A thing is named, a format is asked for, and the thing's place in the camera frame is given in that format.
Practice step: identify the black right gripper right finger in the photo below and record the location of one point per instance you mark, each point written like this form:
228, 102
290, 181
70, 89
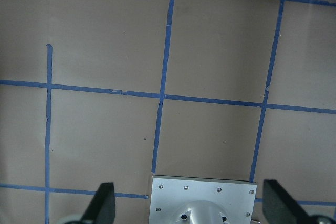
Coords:
280, 207

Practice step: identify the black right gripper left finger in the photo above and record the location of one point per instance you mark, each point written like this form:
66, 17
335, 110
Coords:
102, 206

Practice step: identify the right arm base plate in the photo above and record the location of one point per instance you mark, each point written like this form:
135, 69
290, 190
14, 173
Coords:
201, 200

